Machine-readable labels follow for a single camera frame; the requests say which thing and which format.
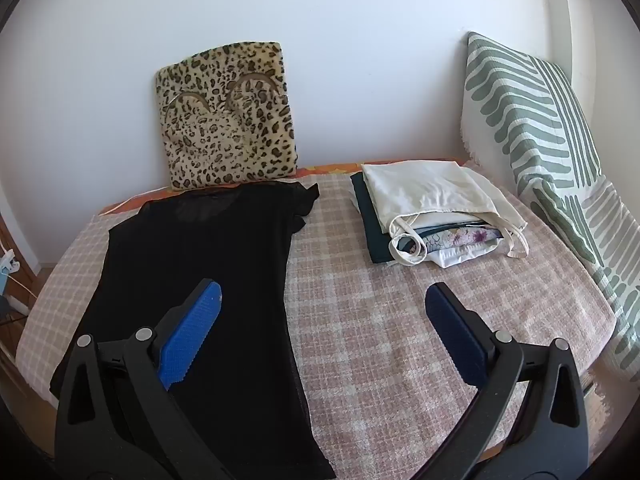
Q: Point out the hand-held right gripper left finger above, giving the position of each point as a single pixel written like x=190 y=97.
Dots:
x=192 y=330

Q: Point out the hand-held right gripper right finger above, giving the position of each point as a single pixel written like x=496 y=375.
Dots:
x=457 y=335

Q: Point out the black mesh top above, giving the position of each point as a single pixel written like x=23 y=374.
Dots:
x=225 y=260

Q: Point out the white folded garment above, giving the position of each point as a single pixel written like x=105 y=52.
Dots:
x=450 y=259

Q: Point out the pink plaid blanket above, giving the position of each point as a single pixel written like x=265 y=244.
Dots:
x=375 y=335

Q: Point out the floral print garment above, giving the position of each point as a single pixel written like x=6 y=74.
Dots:
x=460 y=237

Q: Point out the dark green folded garment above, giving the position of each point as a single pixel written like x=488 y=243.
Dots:
x=375 y=235

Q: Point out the cream cloth bag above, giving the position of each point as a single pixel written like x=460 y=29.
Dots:
x=425 y=185

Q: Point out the wooden bedside furniture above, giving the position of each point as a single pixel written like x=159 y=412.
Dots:
x=15 y=285

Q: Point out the leopard print cushion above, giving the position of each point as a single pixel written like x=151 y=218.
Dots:
x=225 y=125

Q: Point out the orange patterned bed sheet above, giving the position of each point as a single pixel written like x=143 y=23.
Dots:
x=335 y=166

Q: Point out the green striped white pillow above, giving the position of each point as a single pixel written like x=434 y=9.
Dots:
x=525 y=125

